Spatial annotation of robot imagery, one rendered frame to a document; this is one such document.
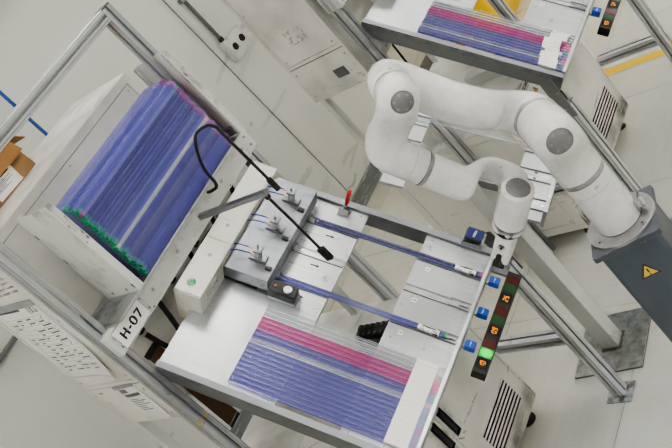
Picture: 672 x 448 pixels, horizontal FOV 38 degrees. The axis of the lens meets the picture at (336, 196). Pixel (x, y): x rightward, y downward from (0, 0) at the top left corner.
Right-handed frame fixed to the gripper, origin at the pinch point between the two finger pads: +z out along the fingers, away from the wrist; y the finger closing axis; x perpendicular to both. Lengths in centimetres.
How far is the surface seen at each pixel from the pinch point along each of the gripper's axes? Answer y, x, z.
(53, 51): 85, 214, 76
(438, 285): -7.1, 14.0, 10.3
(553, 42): 101, 10, 9
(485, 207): 29.5, 10.7, 16.7
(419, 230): 8.0, 25.0, 9.3
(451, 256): 3.7, 13.7, 10.2
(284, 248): -16, 56, 4
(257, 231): -14, 66, 4
